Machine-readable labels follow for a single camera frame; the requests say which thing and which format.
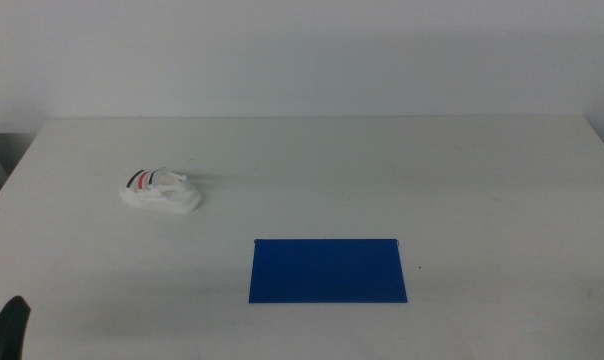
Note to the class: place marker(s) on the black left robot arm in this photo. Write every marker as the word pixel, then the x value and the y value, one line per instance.
pixel 4 332

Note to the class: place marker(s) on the blue rectangular mat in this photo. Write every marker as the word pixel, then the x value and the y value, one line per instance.
pixel 327 272

